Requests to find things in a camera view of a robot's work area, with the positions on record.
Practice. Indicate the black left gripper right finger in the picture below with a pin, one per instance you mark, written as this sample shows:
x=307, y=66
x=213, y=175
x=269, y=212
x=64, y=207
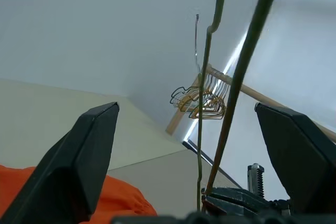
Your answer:
x=302, y=155

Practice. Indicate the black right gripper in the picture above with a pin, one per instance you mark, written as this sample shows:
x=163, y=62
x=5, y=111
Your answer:
x=236, y=199

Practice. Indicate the wooden rack post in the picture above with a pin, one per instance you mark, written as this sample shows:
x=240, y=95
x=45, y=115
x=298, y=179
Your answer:
x=178, y=116

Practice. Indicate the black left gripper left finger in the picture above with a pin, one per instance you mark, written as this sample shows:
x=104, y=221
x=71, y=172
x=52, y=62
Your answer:
x=71, y=161

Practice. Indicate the wooden rack rod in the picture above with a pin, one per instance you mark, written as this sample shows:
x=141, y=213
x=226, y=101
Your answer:
x=265, y=98

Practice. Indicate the bunch of hangers on rack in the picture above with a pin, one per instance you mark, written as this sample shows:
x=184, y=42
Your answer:
x=185, y=103

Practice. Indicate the orange shorts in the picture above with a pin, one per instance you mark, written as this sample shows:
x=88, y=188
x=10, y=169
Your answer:
x=118, y=197

